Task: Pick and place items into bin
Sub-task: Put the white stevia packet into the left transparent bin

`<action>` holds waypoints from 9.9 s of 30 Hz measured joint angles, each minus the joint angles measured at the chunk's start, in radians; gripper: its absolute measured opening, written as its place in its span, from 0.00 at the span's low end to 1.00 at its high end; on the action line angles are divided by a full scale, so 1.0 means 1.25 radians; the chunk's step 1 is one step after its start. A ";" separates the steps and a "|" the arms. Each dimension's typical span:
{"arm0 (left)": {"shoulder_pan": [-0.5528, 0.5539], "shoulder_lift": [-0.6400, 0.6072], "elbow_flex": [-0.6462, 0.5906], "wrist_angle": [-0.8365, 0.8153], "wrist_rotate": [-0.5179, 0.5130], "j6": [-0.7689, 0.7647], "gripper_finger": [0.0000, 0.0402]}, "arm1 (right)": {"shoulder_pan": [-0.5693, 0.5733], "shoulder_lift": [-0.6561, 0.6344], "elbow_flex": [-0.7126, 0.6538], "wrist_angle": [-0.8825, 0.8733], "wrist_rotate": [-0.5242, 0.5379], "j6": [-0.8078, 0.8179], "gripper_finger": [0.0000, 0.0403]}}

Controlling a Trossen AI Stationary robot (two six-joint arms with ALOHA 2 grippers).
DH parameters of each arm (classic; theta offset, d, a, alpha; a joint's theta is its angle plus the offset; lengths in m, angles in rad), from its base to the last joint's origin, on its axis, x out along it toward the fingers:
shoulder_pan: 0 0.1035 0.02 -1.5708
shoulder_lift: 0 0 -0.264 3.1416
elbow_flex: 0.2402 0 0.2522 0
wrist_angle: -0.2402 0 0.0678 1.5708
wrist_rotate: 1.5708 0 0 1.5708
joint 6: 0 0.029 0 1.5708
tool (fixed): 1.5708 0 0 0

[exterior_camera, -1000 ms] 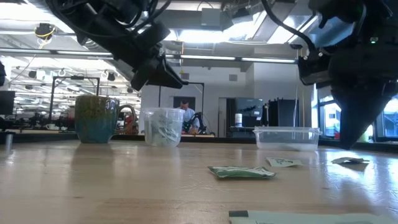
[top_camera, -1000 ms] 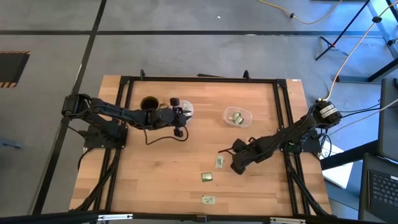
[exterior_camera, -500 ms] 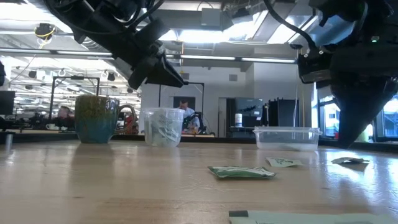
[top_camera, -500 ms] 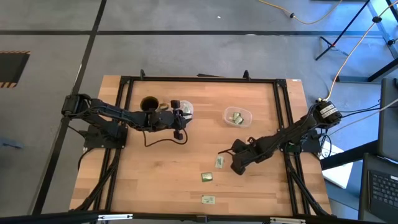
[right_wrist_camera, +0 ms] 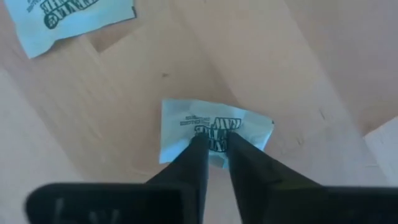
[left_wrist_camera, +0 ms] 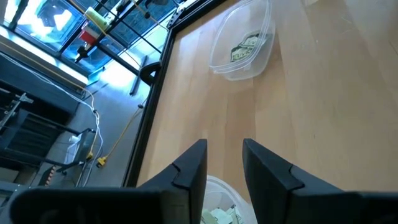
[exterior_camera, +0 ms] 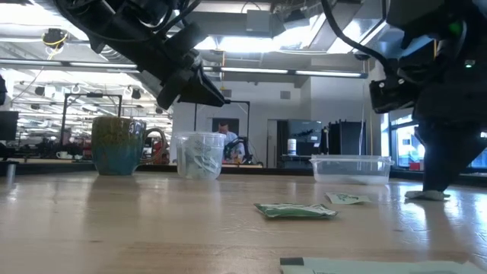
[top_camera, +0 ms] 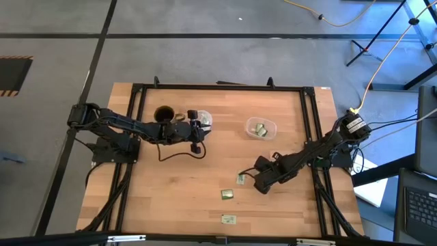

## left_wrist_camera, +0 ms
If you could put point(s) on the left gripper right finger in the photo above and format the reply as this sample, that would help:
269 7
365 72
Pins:
295 202

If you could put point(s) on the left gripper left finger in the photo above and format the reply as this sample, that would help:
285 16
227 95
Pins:
155 202

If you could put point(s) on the round clear plastic cup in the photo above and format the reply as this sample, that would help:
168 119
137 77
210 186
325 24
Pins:
217 189

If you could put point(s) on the rectangular clear plastic container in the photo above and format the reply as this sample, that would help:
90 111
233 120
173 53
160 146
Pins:
236 72

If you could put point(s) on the black metal rack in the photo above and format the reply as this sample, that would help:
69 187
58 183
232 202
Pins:
28 133

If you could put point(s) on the red box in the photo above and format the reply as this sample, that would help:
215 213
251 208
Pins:
88 36

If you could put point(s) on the yellow-green roll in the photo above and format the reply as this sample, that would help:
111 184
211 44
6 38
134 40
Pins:
97 18

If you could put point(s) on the large glass window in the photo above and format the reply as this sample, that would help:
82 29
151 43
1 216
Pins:
40 25

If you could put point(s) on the black aluminium table frame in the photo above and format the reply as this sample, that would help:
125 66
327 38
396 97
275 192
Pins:
143 133

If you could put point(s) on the black frame hook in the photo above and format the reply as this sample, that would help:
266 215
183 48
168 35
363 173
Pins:
144 73

